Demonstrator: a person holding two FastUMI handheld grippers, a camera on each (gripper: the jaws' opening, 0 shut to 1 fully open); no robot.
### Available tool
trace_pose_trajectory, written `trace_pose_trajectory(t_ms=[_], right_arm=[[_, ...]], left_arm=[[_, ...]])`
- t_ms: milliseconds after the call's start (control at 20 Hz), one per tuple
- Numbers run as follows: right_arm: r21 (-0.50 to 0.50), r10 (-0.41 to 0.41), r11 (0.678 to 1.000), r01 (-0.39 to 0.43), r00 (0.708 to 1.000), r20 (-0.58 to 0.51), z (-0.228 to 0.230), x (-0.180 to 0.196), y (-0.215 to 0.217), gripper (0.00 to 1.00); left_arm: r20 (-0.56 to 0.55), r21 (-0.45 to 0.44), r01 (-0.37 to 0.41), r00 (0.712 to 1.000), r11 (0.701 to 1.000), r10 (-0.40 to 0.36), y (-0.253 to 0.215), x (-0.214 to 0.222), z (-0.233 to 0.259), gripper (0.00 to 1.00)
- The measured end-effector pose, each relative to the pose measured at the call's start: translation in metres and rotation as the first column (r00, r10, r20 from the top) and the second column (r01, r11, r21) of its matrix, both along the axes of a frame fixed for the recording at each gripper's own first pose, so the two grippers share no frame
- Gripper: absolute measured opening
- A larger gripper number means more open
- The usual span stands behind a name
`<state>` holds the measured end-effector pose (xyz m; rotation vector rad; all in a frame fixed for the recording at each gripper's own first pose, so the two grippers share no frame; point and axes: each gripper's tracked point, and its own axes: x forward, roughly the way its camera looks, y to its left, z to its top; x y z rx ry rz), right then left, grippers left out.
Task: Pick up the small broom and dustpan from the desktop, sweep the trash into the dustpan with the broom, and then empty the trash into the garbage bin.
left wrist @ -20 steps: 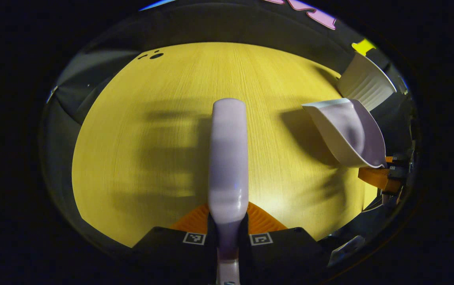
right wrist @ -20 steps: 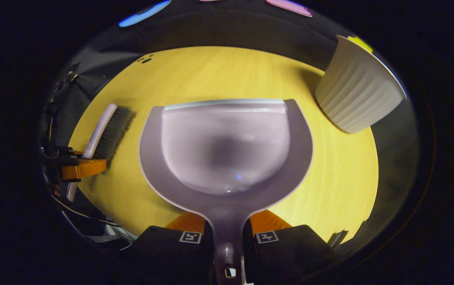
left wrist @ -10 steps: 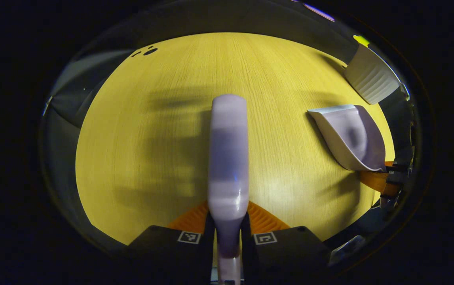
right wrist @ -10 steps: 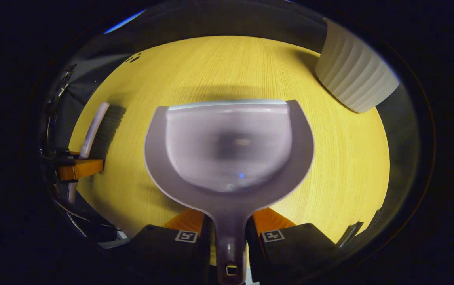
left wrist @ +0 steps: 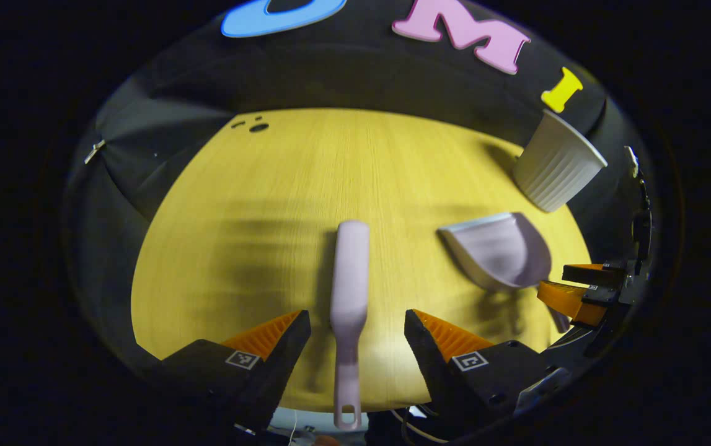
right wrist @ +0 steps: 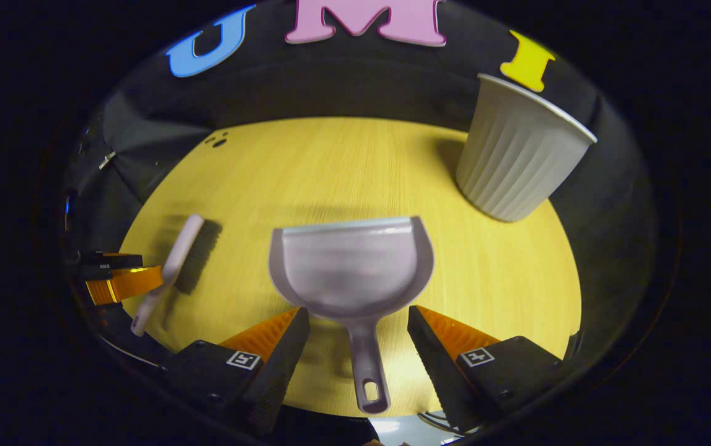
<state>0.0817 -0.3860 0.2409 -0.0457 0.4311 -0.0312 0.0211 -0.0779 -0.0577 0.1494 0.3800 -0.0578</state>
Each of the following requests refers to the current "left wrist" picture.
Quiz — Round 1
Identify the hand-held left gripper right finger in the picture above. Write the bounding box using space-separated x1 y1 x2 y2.
404 308 554 434

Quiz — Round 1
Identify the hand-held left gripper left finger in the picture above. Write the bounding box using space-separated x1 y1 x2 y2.
157 310 311 434

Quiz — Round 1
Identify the lilac plastic dustpan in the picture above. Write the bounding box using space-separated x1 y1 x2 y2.
437 212 573 334

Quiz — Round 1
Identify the white ribbed garbage bin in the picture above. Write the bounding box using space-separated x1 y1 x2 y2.
512 110 609 213

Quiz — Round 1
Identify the lilac small broom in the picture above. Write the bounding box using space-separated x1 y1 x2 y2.
329 220 371 431

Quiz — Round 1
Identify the yellow wooden desktop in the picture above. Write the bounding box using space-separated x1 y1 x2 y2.
131 108 593 413

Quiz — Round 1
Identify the black backdrop cloth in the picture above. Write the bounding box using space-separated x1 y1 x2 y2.
61 0 653 372

